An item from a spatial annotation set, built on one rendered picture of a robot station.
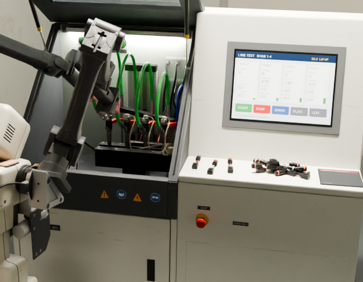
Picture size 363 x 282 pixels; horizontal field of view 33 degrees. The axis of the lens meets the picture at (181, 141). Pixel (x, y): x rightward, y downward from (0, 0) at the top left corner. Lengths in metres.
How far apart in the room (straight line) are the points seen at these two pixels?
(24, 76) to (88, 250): 2.65
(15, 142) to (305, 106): 1.19
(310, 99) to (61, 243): 1.17
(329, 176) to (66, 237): 1.09
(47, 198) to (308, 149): 1.17
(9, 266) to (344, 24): 1.53
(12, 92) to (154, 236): 2.68
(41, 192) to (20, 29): 3.28
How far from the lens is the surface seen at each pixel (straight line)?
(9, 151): 1.82
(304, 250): 2.43
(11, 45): 2.25
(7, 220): 1.91
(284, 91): 2.49
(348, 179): 2.41
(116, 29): 1.70
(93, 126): 2.96
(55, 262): 2.67
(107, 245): 2.55
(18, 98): 4.98
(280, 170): 2.38
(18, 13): 4.91
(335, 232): 2.40
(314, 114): 2.50
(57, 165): 1.78
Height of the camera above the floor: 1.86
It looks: 19 degrees down
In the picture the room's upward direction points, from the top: 1 degrees clockwise
